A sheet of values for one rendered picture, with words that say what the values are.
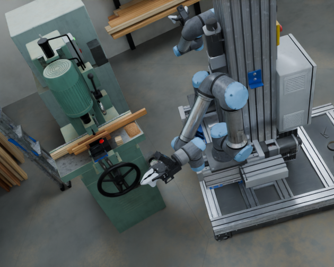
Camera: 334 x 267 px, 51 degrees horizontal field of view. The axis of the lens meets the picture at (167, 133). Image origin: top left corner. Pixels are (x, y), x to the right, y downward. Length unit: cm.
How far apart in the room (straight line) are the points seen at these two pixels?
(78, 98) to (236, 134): 92
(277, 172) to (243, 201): 58
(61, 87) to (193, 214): 152
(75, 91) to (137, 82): 221
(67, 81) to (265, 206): 160
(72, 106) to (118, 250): 133
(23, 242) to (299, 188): 232
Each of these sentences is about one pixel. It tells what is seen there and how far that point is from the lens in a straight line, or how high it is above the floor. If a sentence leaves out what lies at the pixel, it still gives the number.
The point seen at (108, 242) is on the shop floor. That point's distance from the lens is 303.
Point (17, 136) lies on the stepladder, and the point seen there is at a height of 77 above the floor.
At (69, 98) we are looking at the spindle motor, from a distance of 209.
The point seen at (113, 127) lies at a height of 93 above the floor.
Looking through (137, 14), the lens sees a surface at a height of 63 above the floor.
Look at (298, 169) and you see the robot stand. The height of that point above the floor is 21.
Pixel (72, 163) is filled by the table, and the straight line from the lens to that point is 237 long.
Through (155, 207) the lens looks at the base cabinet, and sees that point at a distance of 296.
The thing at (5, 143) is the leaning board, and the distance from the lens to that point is 381.
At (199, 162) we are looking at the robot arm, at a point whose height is 114.
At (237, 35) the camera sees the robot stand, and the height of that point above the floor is 153.
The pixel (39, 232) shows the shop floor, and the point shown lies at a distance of 339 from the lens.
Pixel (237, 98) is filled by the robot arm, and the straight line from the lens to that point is 164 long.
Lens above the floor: 254
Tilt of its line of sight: 46 degrees down
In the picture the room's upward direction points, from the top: 19 degrees counter-clockwise
